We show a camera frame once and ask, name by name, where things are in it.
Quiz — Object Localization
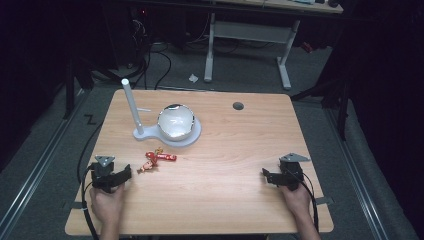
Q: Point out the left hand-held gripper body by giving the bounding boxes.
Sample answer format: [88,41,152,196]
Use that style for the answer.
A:
[89,154,117,194]

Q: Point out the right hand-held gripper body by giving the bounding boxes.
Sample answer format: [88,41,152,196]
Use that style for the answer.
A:
[277,152,312,192]

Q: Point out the person's left hand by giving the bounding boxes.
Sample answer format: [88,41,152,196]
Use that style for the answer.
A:
[88,182,127,224]

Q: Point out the person's right hand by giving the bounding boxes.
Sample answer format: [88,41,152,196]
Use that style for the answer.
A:
[277,181,313,218]

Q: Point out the red and gold candy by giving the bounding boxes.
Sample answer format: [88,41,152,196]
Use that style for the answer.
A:
[136,159,160,175]

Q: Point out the red candy bar wrapper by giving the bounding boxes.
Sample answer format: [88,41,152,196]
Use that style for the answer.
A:
[144,151,178,163]

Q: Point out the grey tape strip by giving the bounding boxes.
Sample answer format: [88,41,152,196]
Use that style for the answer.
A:
[314,196,335,206]

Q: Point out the white stand with pole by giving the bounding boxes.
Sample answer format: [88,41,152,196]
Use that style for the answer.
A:
[120,78,203,148]

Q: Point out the white bowl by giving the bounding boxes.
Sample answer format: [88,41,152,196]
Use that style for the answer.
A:
[156,103,196,142]

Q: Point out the black metal stand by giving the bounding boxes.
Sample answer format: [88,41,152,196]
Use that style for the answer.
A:
[289,76,351,142]
[62,56,96,121]

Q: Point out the desk with white legs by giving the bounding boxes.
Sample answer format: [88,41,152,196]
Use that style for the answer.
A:
[203,0,345,91]

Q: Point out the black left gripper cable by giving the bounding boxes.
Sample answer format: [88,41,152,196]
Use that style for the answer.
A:
[76,162,101,240]

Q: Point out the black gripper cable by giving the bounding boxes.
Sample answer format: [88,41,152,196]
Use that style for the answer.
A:
[283,168,320,234]
[76,162,101,240]

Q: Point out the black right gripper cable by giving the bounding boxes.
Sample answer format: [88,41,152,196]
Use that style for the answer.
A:
[283,168,320,234]

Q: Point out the metal floor rail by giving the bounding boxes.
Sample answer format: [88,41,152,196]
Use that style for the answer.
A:
[324,106,391,240]
[0,88,88,234]

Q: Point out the bundle of black floor cables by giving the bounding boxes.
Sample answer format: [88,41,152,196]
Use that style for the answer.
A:
[128,18,173,91]

